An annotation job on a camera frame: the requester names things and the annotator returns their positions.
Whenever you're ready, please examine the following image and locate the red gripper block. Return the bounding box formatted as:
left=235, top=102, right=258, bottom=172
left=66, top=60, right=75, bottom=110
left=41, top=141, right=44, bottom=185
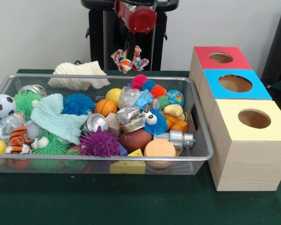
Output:
left=114, top=0, right=157, bottom=60

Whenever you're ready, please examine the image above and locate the multicoloured rope knot toy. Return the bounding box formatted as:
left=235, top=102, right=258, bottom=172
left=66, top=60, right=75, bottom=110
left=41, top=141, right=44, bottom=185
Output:
left=111, top=45, right=149, bottom=75

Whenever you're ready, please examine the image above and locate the cream knit cloth roll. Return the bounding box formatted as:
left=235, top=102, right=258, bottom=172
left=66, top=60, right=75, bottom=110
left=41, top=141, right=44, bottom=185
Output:
left=48, top=61, right=111, bottom=91

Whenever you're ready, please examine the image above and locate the purple spiky ball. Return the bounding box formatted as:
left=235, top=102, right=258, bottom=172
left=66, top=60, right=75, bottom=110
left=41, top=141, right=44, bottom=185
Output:
left=79, top=127, right=121, bottom=158

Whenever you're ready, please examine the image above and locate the mint green knit cloth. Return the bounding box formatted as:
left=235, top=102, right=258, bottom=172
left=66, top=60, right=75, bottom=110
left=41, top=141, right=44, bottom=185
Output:
left=30, top=93, right=89, bottom=145

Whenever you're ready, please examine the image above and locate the clear mesh bin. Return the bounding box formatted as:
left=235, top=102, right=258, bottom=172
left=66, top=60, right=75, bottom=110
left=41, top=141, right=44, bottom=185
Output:
left=0, top=73, right=214, bottom=176

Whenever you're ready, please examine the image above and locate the wooden three-hole box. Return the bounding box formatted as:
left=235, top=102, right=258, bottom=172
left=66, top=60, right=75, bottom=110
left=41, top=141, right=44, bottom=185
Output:
left=189, top=46, right=281, bottom=192

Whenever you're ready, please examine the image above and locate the yellow ball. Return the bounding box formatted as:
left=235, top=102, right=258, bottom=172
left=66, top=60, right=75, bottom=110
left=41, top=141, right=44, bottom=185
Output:
left=105, top=88, right=122, bottom=106

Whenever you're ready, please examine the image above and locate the blue fuzzy monster toy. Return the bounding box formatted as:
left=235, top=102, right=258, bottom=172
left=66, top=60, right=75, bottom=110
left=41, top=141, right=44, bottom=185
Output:
left=141, top=109, right=168, bottom=136

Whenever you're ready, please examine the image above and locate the brown toy football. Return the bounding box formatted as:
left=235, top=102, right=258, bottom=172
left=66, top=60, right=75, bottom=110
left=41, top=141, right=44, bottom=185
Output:
left=119, top=129, right=153, bottom=152

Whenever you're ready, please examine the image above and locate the green spiky ball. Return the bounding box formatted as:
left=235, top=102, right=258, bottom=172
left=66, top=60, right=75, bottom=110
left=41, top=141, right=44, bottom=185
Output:
left=14, top=90, right=43, bottom=121

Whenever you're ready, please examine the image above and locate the yellow cheese wedge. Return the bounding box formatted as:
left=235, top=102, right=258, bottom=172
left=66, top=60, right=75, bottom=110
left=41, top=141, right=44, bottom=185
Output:
left=109, top=149, right=146, bottom=175

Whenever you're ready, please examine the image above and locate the black and white soccer ball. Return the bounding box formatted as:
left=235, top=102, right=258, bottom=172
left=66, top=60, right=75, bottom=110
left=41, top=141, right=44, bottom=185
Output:
left=0, top=94, right=17, bottom=119

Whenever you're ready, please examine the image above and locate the orange tiger plush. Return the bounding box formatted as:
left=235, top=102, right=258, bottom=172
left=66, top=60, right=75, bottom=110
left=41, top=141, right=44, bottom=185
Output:
left=5, top=125, right=34, bottom=155

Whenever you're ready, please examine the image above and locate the dark green tablecloth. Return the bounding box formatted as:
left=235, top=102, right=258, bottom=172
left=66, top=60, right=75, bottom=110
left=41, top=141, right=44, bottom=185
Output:
left=0, top=69, right=281, bottom=225

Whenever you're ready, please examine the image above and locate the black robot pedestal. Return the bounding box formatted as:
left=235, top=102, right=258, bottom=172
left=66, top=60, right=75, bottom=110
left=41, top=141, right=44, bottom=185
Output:
left=81, top=0, right=179, bottom=71

